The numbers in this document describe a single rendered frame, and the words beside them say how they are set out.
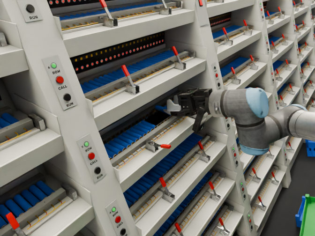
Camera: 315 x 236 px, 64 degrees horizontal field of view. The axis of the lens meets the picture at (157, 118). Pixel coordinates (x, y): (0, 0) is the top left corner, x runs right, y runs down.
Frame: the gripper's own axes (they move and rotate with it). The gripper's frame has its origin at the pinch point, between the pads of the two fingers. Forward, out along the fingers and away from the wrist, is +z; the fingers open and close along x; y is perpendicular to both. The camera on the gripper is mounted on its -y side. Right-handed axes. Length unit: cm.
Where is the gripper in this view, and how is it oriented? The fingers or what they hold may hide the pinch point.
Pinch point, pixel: (168, 110)
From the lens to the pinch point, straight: 100.1
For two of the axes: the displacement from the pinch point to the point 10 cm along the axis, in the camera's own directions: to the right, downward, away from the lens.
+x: -5.9, 4.1, -7.0
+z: -7.7, 0.0, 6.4
